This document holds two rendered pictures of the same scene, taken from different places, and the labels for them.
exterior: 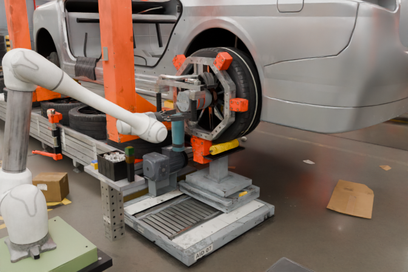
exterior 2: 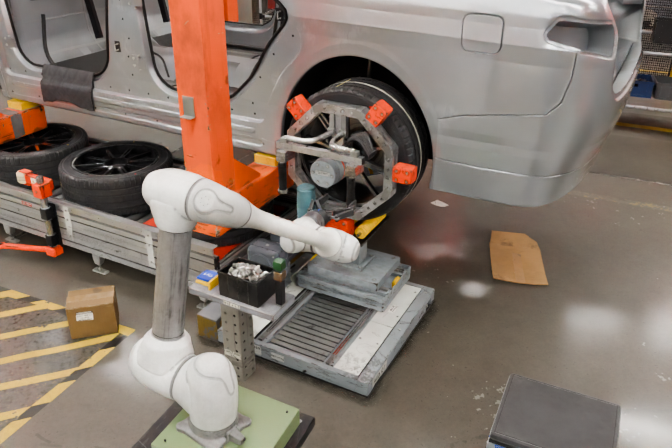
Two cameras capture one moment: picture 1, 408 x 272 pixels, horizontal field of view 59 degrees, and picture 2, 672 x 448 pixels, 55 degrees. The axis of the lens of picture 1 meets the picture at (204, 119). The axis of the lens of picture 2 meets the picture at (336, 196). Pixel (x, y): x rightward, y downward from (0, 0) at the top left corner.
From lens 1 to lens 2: 113 cm
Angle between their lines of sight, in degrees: 20
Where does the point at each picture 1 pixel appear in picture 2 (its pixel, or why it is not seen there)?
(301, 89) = (494, 153)
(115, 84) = (211, 154)
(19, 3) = not seen: outside the picture
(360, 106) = (567, 172)
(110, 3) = (201, 32)
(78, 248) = (279, 416)
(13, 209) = (211, 392)
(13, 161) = (175, 324)
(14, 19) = not seen: outside the picture
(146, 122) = (337, 240)
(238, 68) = (399, 120)
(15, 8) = not seen: outside the picture
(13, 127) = (175, 282)
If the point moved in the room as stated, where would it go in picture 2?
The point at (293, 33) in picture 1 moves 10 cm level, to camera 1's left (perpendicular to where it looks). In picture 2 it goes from (485, 81) to (463, 83)
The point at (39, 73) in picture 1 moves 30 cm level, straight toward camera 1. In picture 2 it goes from (233, 215) to (300, 256)
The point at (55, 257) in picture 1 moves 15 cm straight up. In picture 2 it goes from (260, 435) to (258, 399)
